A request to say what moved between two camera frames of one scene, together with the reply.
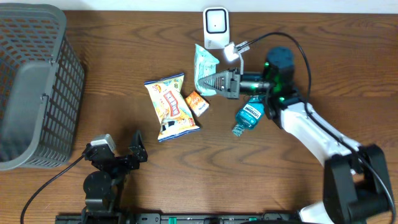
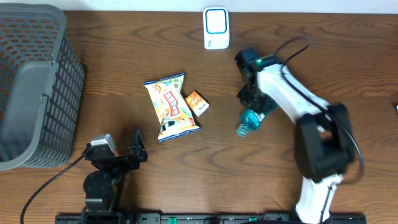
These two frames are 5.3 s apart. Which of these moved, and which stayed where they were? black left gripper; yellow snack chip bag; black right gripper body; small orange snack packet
Moved: black right gripper body
Stayed: yellow snack chip bag; black left gripper; small orange snack packet
